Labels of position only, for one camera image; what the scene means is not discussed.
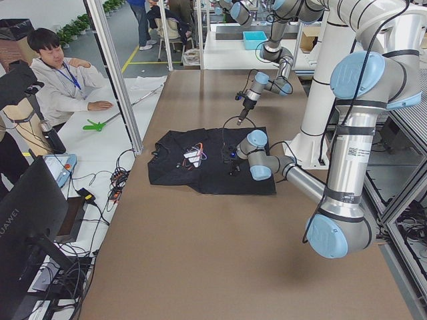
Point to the black huawei monitor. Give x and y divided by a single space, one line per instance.
32 213

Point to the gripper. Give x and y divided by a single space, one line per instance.
232 162
247 106

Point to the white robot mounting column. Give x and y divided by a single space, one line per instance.
370 56

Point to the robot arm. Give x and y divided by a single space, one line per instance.
272 51
339 225

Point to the seated person in grey hoodie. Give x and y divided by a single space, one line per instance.
64 79

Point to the black water bottle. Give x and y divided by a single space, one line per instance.
52 137

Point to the orange grey usb hub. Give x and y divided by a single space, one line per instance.
117 182

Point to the green plastic tool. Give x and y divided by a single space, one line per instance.
93 126

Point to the teach pendant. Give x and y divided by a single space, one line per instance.
60 166

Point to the blue plastic bin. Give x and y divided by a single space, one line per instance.
253 39

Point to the black t-shirt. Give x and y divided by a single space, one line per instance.
194 158

